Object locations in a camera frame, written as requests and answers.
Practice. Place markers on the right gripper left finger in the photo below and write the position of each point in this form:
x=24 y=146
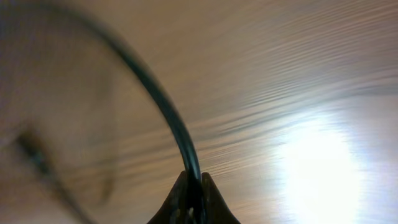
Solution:
x=170 y=209

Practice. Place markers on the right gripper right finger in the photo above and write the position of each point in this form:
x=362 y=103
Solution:
x=217 y=211

